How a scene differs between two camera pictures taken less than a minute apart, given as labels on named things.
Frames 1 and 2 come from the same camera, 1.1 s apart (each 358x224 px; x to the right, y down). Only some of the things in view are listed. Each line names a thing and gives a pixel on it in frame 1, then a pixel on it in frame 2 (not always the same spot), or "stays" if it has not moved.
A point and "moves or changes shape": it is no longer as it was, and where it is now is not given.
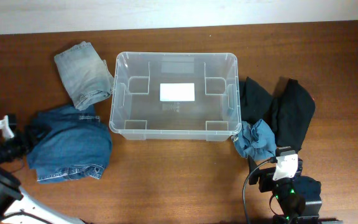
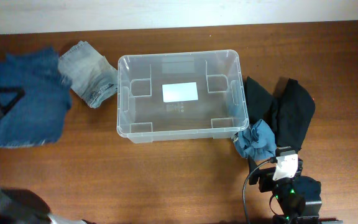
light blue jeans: [84, 75] moves or changes shape
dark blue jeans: [78, 145] → [37, 117]
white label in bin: [177, 92] stays
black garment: [291, 114] stays
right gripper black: [265, 176] stays
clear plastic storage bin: [180, 96] stays
